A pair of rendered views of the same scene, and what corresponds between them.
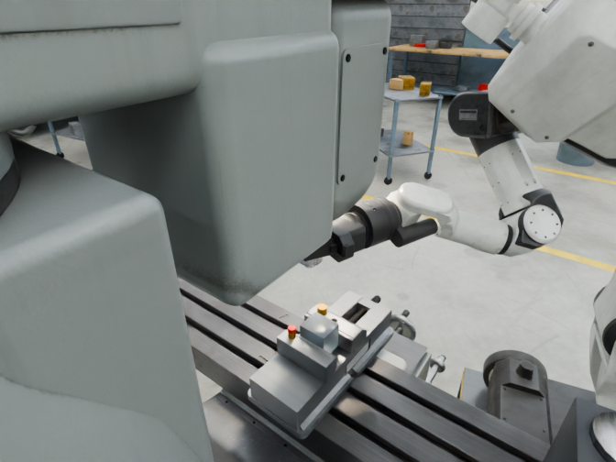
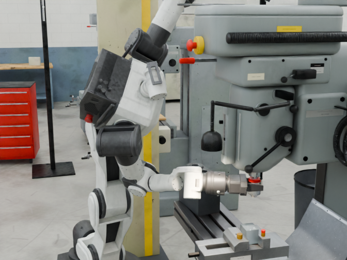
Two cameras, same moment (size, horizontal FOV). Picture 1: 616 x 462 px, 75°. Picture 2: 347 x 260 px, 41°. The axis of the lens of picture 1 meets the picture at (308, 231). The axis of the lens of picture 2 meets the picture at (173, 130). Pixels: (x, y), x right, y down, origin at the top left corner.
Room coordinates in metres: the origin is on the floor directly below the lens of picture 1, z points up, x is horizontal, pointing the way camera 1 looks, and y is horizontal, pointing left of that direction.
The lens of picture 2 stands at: (2.10, 0.73, 1.85)
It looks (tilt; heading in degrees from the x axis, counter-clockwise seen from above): 14 degrees down; 217
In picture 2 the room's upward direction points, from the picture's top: straight up
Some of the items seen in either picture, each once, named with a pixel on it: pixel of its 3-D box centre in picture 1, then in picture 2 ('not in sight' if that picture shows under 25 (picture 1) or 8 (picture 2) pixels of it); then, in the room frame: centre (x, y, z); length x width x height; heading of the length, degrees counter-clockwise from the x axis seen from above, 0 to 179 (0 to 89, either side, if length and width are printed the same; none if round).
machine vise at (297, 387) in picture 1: (327, 345); (241, 246); (0.63, -0.04, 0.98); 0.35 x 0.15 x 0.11; 141
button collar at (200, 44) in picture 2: not in sight; (198, 45); (0.80, -0.14, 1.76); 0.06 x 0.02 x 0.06; 54
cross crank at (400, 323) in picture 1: (395, 335); not in sight; (1.02, -0.30, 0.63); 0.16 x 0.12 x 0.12; 144
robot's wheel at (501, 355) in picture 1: (514, 376); not in sight; (0.95, -0.71, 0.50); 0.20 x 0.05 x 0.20; 67
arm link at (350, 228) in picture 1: (350, 230); (230, 184); (0.67, -0.08, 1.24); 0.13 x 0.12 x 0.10; 32
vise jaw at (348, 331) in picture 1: (335, 325); (235, 239); (0.65, -0.06, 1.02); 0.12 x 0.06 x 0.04; 51
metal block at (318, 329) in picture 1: (319, 335); (249, 233); (0.60, -0.02, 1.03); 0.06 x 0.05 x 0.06; 51
